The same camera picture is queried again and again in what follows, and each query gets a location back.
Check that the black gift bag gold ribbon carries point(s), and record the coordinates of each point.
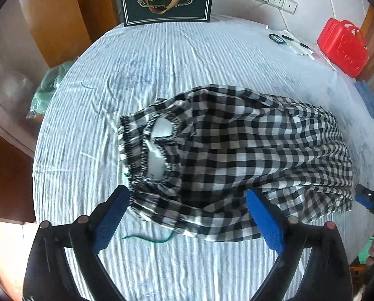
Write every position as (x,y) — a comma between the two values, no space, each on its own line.
(174,6)

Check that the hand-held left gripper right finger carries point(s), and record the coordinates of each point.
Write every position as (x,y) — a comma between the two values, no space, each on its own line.
(266,219)

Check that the blue denim cloth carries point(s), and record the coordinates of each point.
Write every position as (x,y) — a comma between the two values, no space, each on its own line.
(368,100)

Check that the white wall socket plate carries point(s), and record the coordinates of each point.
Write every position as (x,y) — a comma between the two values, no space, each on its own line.
(289,5)

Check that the green plastic bag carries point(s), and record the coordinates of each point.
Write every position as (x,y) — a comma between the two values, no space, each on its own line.
(46,94)

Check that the red plastic carry case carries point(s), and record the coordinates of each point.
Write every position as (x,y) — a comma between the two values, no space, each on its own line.
(337,47)

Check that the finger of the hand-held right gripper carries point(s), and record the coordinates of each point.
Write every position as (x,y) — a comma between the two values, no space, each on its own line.
(363,194)

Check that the black marker pen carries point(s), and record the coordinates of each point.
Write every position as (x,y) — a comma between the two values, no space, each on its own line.
(299,43)

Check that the white paper sheet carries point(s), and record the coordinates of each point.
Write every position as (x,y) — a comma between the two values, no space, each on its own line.
(296,49)

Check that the green thread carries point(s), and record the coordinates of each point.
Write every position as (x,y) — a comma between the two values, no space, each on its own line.
(149,241)

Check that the black white checkered garment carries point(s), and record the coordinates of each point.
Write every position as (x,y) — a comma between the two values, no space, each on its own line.
(252,169)

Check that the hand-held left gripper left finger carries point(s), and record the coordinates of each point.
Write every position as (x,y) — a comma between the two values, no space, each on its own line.
(110,222)

